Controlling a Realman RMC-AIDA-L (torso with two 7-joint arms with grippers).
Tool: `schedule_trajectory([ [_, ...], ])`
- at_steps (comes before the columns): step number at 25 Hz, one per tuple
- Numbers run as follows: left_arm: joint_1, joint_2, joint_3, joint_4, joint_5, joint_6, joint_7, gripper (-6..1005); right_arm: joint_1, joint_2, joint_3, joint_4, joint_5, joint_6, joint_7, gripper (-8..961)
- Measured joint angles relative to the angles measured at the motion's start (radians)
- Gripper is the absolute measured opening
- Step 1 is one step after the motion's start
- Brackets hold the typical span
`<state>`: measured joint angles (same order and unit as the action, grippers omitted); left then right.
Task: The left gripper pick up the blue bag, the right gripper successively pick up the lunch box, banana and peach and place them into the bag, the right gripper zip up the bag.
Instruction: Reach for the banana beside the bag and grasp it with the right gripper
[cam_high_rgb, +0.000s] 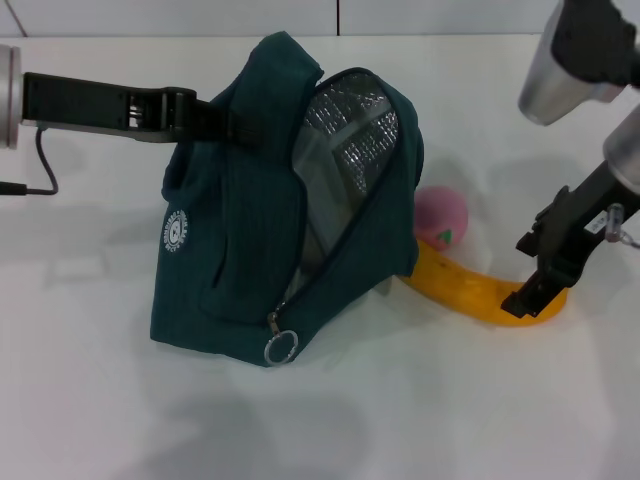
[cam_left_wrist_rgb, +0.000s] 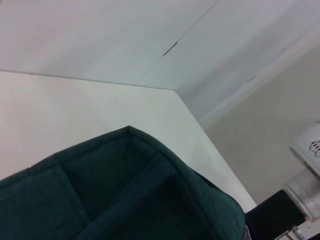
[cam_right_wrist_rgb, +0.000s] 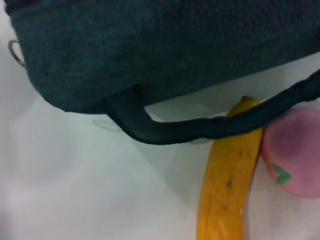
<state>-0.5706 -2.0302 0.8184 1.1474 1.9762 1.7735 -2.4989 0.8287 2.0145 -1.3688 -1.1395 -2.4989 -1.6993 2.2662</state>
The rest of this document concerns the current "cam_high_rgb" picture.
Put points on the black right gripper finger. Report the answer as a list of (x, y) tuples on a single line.
[(530, 242), (535, 295)]

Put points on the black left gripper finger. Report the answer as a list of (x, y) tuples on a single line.
[(230, 125)]

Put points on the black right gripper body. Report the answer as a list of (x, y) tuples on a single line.
[(575, 230)]

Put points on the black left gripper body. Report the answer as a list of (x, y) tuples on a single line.
[(90, 105)]

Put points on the yellow banana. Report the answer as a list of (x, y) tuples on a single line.
[(465, 290)]

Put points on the pink peach toy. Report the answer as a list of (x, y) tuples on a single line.
[(440, 210)]

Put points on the dark teal insulated lunch bag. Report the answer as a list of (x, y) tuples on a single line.
[(240, 225)]

